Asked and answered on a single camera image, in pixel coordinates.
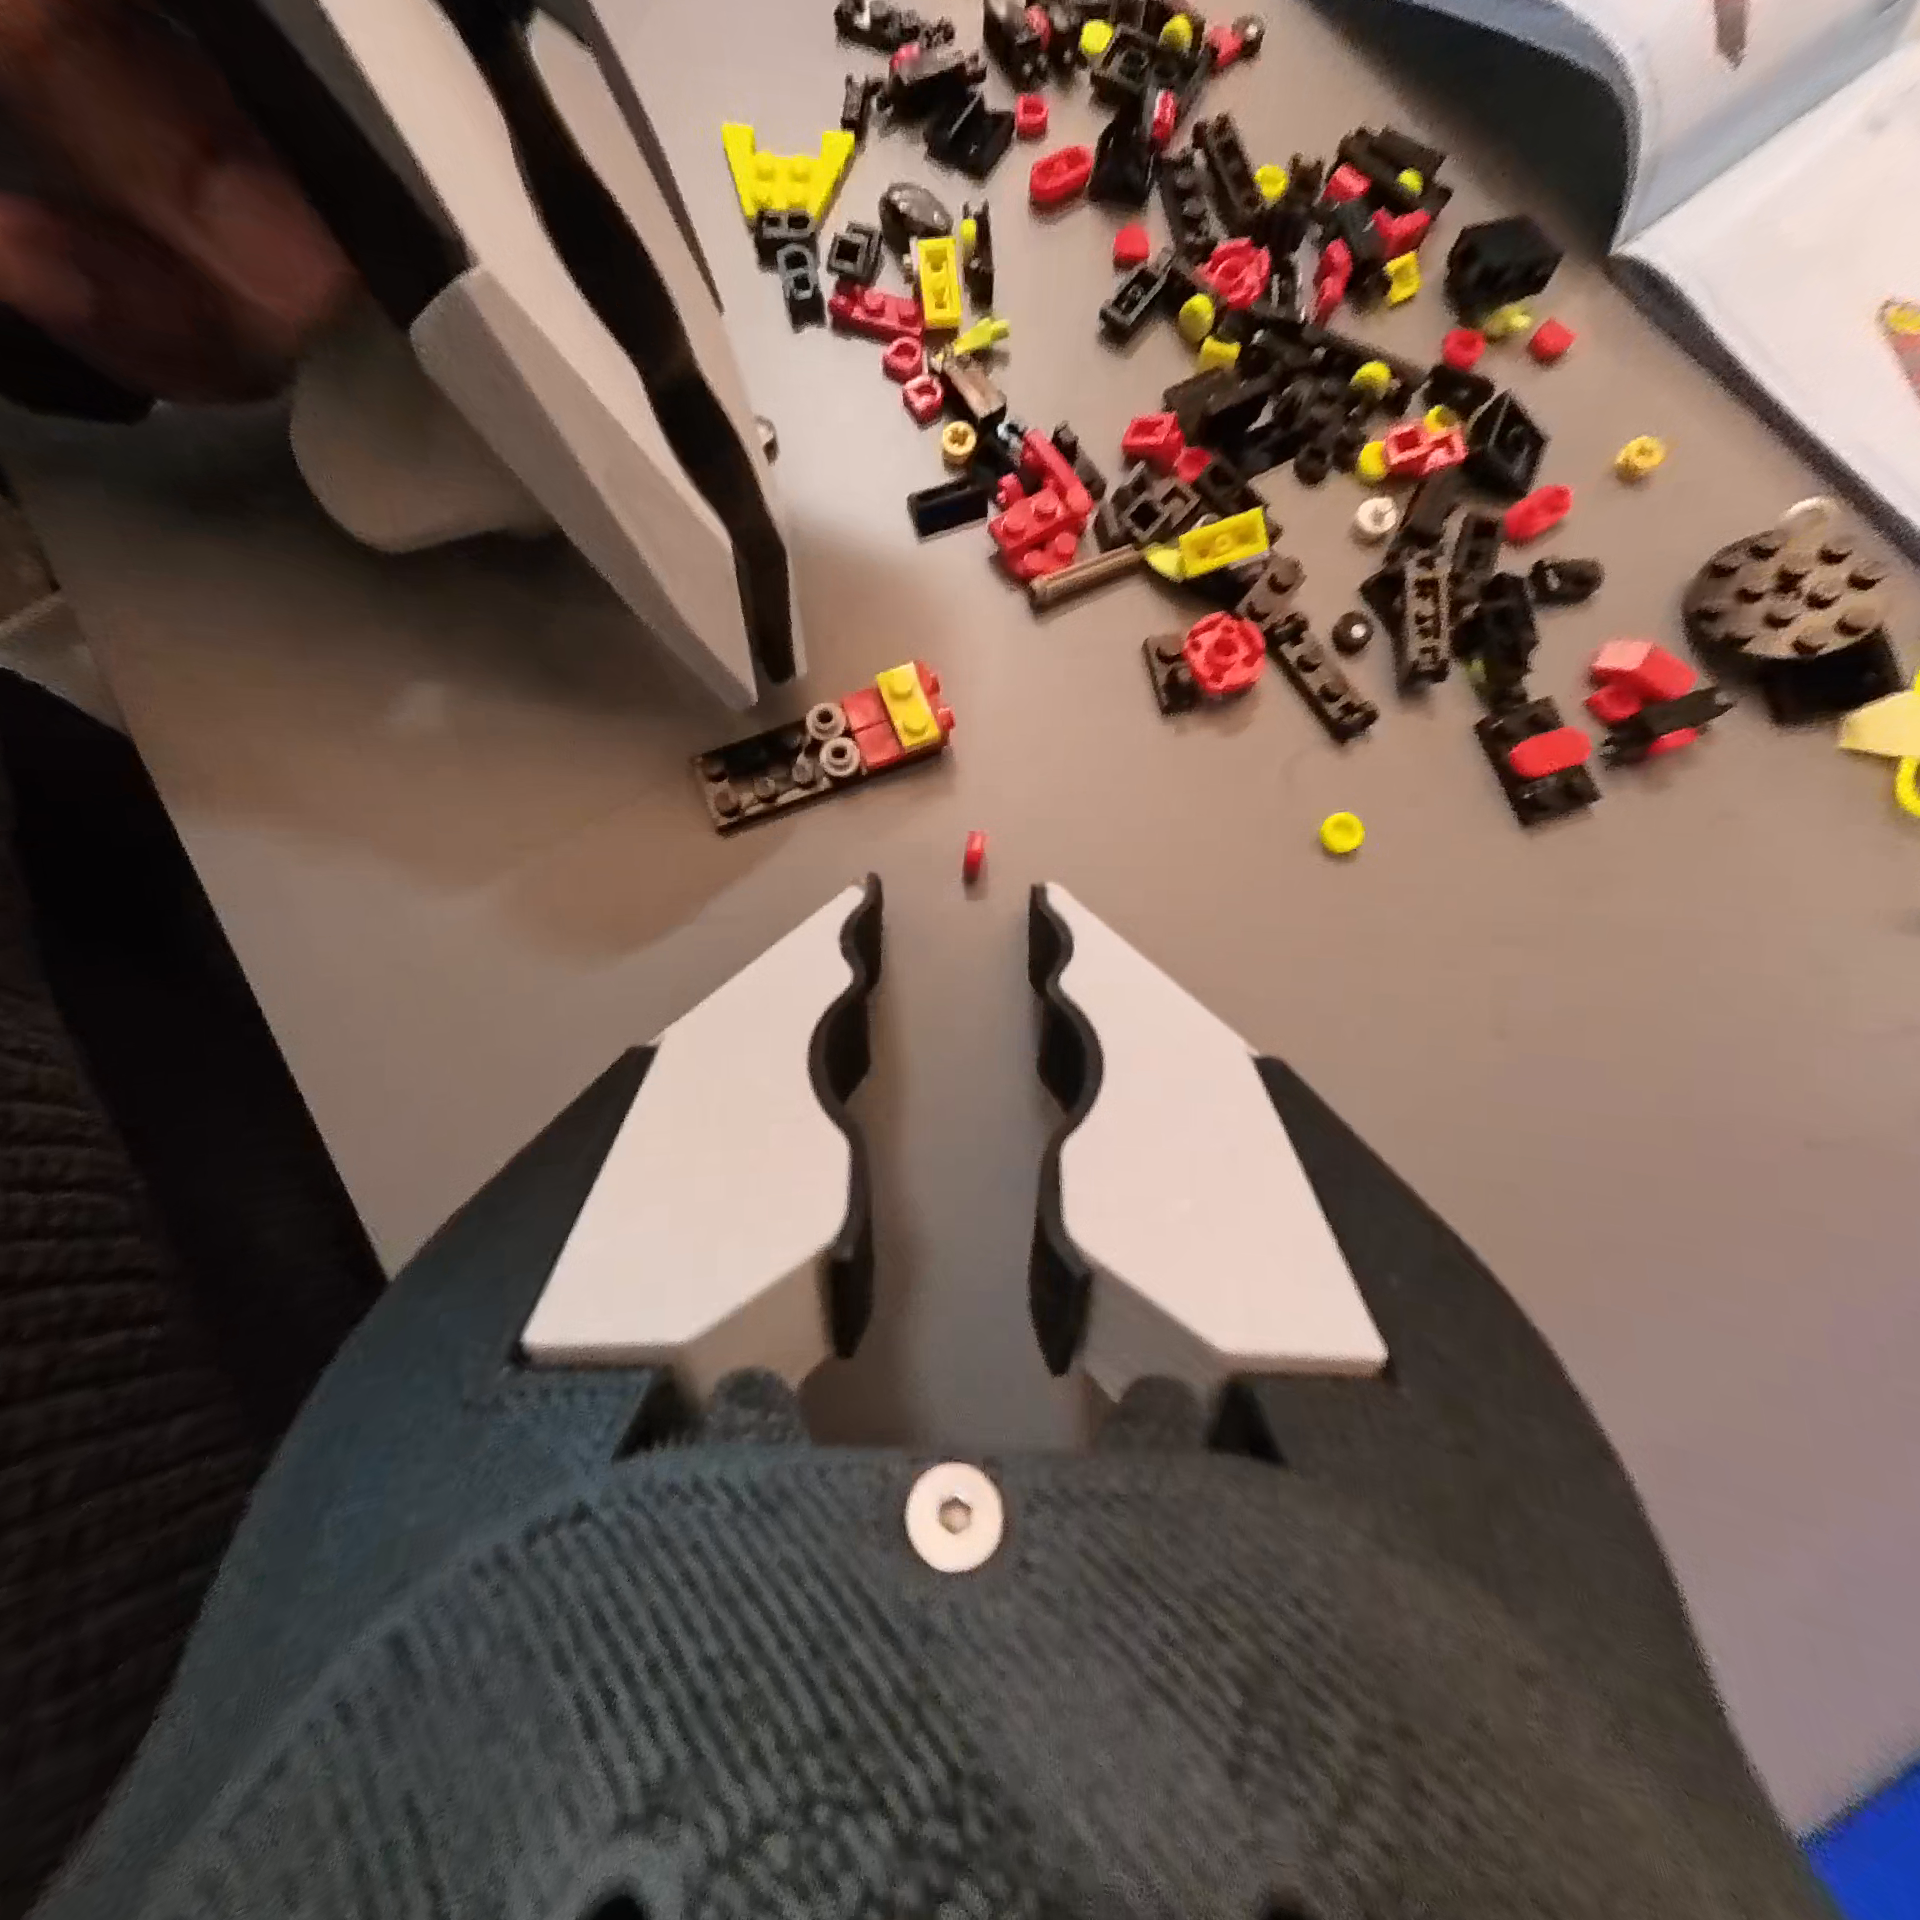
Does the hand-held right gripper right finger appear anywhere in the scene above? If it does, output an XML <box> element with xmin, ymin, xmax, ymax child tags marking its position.
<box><xmin>1027</xmin><ymin>883</ymin><xmax>1389</xmax><ymax>1412</ymax></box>

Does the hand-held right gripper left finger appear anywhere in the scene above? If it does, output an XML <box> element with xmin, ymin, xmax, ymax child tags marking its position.
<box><xmin>518</xmin><ymin>877</ymin><xmax>887</xmax><ymax>1409</ymax></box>

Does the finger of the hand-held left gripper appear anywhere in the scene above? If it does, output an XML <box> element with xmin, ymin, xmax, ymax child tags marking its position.
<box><xmin>307</xmin><ymin>0</ymin><xmax>797</xmax><ymax>712</ymax></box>
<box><xmin>517</xmin><ymin>0</ymin><xmax>800</xmax><ymax>683</ymax></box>

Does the black red yellow lego assembly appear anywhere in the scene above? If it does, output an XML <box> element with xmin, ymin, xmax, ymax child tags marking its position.
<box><xmin>693</xmin><ymin>661</ymin><xmax>960</xmax><ymax>834</ymax></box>

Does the yellow lego wedge plate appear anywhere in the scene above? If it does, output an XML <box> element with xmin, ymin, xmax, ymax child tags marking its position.
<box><xmin>720</xmin><ymin>124</ymin><xmax>859</xmax><ymax>226</ymax></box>

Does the pile of loose lego pieces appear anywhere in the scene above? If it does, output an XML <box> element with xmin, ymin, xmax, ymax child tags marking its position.
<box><xmin>720</xmin><ymin>0</ymin><xmax>1741</xmax><ymax>831</ymax></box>

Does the yellow lego wing piece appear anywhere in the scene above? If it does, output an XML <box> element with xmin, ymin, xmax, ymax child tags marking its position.
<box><xmin>1837</xmin><ymin>689</ymin><xmax>1920</xmax><ymax>818</ymax></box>

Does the round black lego plate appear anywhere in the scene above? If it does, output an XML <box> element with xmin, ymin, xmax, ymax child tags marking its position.
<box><xmin>1679</xmin><ymin>527</ymin><xmax>1904</xmax><ymax>725</ymax></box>

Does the lego instruction booklet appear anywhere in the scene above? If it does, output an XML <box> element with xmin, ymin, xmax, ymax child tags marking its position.
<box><xmin>1303</xmin><ymin>0</ymin><xmax>1920</xmax><ymax>560</ymax></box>

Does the person's left hand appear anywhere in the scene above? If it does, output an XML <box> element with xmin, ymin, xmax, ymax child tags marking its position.
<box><xmin>0</xmin><ymin>0</ymin><xmax>365</xmax><ymax>409</ymax></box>

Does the blue plastic bin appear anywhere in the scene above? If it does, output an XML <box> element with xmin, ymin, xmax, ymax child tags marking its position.
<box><xmin>1799</xmin><ymin>1786</ymin><xmax>1920</xmax><ymax>1920</ymax></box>

